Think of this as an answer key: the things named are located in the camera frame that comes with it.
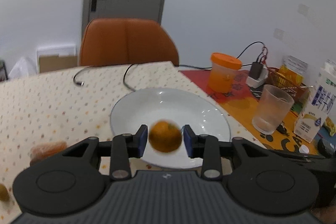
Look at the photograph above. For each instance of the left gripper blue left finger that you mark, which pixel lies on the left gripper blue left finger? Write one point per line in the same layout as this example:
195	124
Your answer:
124	147

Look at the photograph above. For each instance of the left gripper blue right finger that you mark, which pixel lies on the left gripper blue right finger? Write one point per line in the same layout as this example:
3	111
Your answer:
205	147

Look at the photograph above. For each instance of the orange mandarin fruit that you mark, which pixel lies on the orange mandarin fruit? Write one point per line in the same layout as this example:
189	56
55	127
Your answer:
165	136

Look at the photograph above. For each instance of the small green-brown round fruit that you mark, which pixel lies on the small green-brown round fruit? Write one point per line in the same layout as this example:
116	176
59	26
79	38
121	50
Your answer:
4	194

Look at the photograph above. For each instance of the white plate blue rim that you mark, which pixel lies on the white plate blue rim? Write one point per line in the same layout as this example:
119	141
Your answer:
151	105

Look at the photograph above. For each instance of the red orange placemat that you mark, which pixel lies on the red orange placemat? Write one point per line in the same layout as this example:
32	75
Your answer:
241	103

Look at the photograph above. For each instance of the floral patterned tablecloth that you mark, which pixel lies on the floral patterned tablecloth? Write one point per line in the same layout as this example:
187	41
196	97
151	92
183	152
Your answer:
70	106

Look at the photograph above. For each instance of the frosted plastic cup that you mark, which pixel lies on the frosted plastic cup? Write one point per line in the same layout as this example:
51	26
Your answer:
274	104

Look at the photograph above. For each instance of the orange lidded plastic container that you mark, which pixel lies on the orange lidded plastic container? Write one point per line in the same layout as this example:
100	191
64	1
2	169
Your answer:
223	71

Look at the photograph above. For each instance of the plastic bag with sausage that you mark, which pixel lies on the plastic bag with sausage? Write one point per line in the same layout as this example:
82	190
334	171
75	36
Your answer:
45	150

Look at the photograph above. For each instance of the milk carton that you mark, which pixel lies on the milk carton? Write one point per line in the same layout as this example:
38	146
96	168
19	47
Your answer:
319	104

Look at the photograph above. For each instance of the black power adapter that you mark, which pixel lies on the black power adapter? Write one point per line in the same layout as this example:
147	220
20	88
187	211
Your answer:
257	66

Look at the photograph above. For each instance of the orange leather chair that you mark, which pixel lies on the orange leather chair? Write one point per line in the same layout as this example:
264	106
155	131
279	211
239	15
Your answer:
117	41

